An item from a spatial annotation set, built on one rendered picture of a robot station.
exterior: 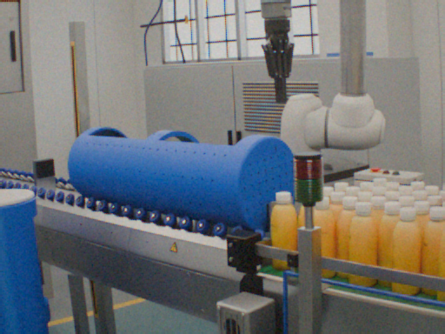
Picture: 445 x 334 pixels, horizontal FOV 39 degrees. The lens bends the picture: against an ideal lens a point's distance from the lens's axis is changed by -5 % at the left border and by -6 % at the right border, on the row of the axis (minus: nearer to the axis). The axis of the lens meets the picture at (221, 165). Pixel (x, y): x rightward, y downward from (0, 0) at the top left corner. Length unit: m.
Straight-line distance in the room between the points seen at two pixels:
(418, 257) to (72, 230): 1.46
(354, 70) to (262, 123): 1.69
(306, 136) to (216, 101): 1.96
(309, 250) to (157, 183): 0.81
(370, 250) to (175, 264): 0.75
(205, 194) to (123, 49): 5.73
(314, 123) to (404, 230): 1.00
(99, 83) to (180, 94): 2.83
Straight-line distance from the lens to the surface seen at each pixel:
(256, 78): 4.06
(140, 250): 2.26
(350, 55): 2.42
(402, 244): 1.55
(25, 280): 2.37
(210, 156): 1.96
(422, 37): 4.77
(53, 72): 7.20
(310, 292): 1.45
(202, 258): 2.04
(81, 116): 3.23
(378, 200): 1.67
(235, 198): 1.87
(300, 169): 1.38
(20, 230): 2.32
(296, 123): 2.47
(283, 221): 1.75
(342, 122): 2.44
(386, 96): 3.61
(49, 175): 2.97
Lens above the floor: 1.46
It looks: 9 degrees down
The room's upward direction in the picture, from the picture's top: 3 degrees counter-clockwise
